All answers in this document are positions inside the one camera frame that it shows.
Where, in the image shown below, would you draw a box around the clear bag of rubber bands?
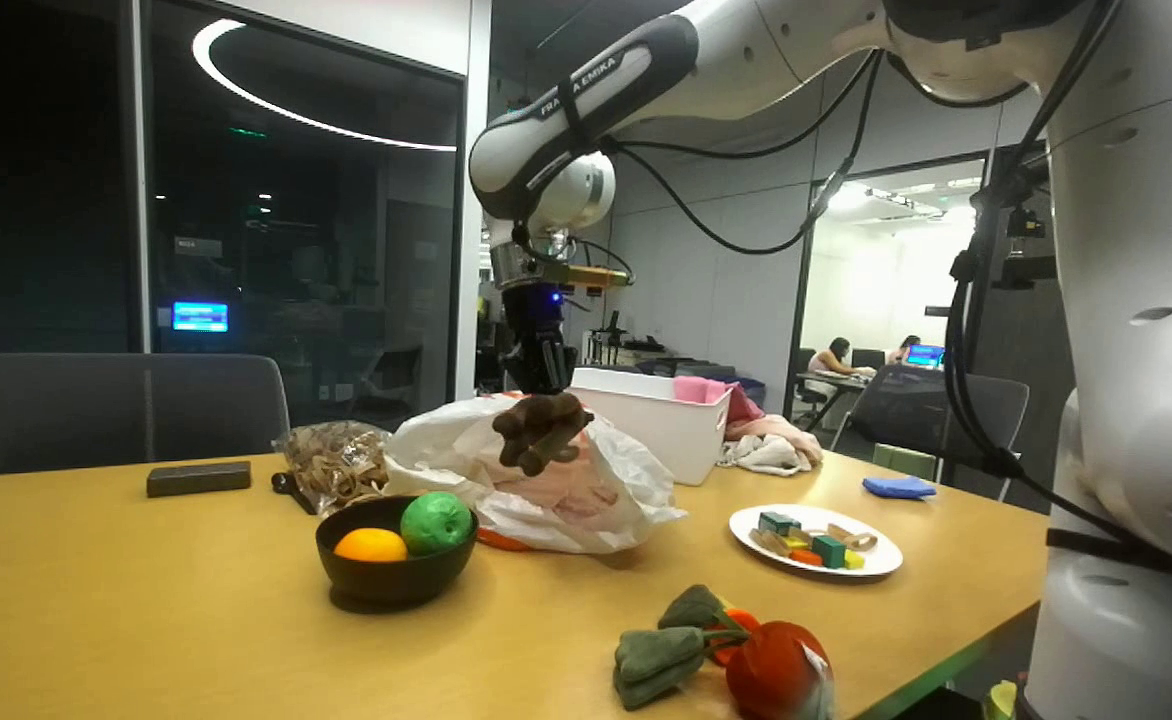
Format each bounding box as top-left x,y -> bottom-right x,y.
271,416 -> 399,516

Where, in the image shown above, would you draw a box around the pink cloth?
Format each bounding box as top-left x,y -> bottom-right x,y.
673,373 -> 770,435

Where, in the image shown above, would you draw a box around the red stuffed vegetable green leaves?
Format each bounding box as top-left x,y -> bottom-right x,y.
611,579 -> 840,720

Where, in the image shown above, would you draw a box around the blue lit screen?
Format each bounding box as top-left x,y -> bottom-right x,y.
169,296 -> 235,335

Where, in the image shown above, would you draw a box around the orange toy fruit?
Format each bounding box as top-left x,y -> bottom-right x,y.
332,523 -> 411,566

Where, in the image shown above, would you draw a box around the white paper plate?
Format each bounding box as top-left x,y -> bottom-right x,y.
723,500 -> 908,583

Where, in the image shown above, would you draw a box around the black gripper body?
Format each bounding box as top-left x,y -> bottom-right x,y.
499,276 -> 576,360

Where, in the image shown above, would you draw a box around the grey office chair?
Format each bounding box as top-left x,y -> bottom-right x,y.
832,366 -> 1035,504
0,346 -> 298,481

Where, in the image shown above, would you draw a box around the green toy apple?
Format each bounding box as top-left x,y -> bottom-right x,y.
398,487 -> 479,558

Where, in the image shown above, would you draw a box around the brown stuffed animal toy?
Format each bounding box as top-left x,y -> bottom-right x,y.
494,392 -> 602,481

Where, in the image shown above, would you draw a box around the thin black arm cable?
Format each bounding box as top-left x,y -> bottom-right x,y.
602,50 -> 890,258

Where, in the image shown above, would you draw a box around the white plastic bin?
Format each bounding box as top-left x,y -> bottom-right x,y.
573,364 -> 737,487

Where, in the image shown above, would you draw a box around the blue flat object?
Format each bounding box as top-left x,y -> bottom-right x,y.
861,473 -> 940,504

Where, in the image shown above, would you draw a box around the thick black base cable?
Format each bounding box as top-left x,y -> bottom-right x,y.
940,0 -> 1172,594

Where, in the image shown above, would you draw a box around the black rectangular case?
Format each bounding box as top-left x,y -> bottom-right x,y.
146,456 -> 255,500

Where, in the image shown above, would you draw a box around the white grey towel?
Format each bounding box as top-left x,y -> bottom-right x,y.
719,413 -> 827,481

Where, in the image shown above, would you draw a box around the white plastic bag orange print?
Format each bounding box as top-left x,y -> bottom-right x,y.
384,392 -> 687,557

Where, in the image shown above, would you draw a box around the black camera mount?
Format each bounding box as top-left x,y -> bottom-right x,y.
978,145 -> 1056,292

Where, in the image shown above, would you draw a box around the black bowl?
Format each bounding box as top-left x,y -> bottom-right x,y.
312,490 -> 485,615

